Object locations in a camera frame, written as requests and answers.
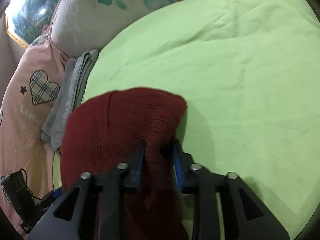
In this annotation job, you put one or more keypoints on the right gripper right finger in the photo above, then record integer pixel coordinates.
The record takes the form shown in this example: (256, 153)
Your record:
(224, 205)

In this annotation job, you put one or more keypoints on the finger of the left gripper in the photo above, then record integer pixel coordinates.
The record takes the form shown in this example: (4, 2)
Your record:
(57, 192)

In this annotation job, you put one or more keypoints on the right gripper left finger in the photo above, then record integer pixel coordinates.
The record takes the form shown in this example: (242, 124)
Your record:
(93, 208)

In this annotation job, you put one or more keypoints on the dark red knit hoodie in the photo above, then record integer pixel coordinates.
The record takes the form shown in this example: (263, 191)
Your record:
(105, 130)

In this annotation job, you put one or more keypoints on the pink heart-print duvet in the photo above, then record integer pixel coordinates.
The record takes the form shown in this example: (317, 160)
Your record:
(27, 101)

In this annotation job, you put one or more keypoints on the folded grey garment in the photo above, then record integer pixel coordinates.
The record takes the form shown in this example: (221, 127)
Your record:
(72, 89)

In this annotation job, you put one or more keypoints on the light green bed sheet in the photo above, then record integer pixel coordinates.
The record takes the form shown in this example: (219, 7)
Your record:
(249, 71)

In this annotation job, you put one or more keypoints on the white floral quilt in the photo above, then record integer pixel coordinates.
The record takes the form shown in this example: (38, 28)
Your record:
(81, 25)

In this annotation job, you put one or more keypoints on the gold-framed landscape painting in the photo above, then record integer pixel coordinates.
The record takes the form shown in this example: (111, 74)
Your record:
(25, 20)

